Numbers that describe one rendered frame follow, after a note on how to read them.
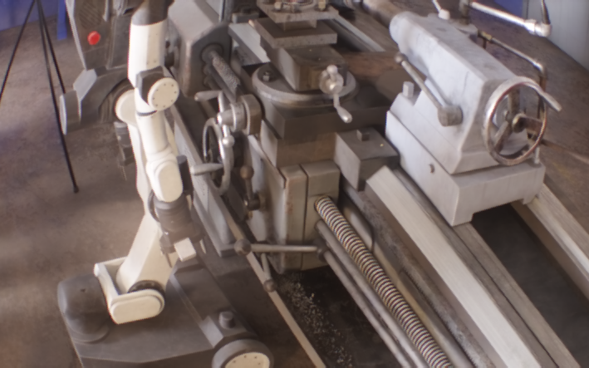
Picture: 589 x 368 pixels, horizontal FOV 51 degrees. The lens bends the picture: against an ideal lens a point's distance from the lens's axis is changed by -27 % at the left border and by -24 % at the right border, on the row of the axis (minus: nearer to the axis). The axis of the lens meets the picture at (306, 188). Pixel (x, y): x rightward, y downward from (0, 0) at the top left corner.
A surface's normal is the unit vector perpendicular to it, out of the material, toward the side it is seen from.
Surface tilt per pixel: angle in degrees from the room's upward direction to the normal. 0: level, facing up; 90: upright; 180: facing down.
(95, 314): 90
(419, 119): 62
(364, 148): 0
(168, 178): 90
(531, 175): 90
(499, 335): 36
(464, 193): 90
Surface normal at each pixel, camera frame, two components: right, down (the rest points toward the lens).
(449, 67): -0.90, 0.06
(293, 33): 0.06, -0.83
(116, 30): 0.46, 0.66
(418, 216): -0.49, -0.57
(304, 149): 0.39, 0.53
